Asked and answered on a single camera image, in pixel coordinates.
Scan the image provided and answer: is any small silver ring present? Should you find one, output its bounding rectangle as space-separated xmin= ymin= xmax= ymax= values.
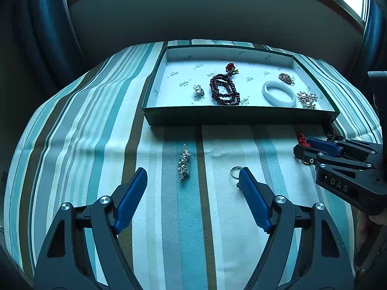
xmin=230 ymin=166 xmax=242 ymax=189

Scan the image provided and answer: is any striped teal tablecloth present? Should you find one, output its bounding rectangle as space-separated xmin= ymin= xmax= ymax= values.
xmin=3 ymin=39 xmax=383 ymax=290

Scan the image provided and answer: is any dark green box tray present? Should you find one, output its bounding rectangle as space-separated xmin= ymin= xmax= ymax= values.
xmin=141 ymin=45 xmax=337 ymax=126

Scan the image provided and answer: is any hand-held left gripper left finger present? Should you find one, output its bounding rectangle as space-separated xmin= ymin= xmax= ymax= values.
xmin=33 ymin=167 xmax=148 ymax=290

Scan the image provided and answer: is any red knot pendant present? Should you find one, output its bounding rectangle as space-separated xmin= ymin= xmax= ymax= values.
xmin=296 ymin=128 xmax=312 ymax=165

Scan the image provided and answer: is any white jade bangle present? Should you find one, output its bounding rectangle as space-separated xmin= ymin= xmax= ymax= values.
xmin=261 ymin=80 xmax=297 ymax=108

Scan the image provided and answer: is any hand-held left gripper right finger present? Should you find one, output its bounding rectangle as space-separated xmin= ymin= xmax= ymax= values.
xmin=237 ymin=167 xmax=355 ymax=290

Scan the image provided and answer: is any silver rhinestone hair clip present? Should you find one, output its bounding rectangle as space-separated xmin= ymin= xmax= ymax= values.
xmin=178 ymin=144 xmax=192 ymax=183

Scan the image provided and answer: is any dark blue curtain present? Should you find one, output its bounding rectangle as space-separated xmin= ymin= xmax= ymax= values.
xmin=361 ymin=0 xmax=387 ymax=76
xmin=12 ymin=0 xmax=91 ymax=76

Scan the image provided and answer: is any black hair clip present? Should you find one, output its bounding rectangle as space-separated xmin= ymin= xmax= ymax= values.
xmin=325 ymin=130 xmax=345 ymax=142

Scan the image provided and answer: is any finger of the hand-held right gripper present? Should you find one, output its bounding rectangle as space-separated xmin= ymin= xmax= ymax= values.
xmin=293 ymin=143 xmax=373 ymax=170
xmin=305 ymin=138 xmax=381 ymax=158

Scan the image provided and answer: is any pearl cluster brooch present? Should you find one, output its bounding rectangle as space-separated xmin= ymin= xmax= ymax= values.
xmin=296 ymin=90 xmax=318 ymax=110

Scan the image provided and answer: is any dark red bead bracelet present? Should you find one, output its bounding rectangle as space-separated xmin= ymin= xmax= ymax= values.
xmin=209 ymin=73 xmax=241 ymax=106

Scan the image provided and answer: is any person's right hand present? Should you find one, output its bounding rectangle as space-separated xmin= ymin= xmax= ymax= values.
xmin=364 ymin=213 xmax=387 ymax=225

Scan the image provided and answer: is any gold filigree brooch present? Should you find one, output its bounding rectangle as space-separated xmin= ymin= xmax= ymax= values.
xmin=278 ymin=72 xmax=295 ymax=86

